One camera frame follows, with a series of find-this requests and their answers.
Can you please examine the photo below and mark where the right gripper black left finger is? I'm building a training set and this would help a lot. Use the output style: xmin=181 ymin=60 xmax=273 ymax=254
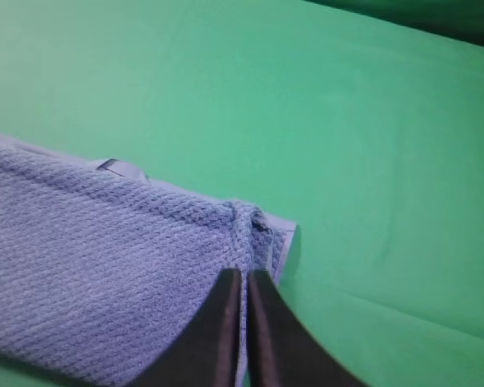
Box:
xmin=131 ymin=269 xmax=241 ymax=386

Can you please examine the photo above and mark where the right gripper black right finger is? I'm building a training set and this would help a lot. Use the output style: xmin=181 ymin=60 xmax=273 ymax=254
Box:
xmin=246 ymin=270 xmax=365 ymax=387

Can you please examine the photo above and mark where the blue waffle towel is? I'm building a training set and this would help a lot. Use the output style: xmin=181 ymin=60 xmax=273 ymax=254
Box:
xmin=0 ymin=135 xmax=296 ymax=386

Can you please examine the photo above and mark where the green backdrop cloth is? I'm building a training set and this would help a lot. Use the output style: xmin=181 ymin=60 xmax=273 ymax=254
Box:
xmin=320 ymin=0 xmax=484 ymax=45

